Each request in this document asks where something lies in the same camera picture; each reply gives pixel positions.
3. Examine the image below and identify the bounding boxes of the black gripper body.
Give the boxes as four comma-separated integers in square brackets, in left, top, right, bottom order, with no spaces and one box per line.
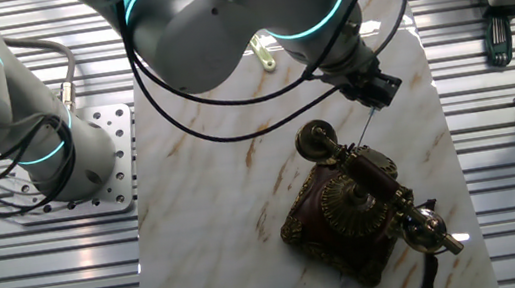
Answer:
[334,64,384,104]

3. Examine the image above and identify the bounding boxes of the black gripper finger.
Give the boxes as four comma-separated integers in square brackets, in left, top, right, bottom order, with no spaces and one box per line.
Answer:
[342,86,376,112]
[362,67,407,111]

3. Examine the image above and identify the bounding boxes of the small blue-handled screwdriver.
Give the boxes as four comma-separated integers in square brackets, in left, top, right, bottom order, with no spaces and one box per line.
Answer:
[352,106,382,147]

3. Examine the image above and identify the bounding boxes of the brass and maroon phone handset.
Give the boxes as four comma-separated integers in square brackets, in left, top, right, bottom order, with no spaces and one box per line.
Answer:
[291,101,467,277]

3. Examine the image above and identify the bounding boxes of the vintage brass rotary phone base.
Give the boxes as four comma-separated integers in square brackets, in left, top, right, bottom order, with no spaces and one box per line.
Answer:
[269,140,428,288]

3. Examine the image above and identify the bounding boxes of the yellow-green fly swatter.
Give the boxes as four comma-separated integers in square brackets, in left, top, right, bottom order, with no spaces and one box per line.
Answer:
[247,31,279,76]

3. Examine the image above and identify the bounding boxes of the green hex key holder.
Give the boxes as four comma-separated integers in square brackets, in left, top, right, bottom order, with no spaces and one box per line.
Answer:
[480,10,515,70]

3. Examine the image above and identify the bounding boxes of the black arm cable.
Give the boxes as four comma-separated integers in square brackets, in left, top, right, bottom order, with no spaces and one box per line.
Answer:
[112,0,429,157]

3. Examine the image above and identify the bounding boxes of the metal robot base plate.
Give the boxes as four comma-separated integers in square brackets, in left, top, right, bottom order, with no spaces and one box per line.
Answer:
[0,100,147,229]

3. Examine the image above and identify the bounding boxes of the thick grey robot cable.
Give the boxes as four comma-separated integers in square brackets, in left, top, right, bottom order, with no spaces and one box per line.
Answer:
[2,28,84,120]

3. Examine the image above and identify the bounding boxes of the black cable bundle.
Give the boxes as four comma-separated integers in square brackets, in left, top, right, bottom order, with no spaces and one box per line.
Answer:
[0,111,85,220]

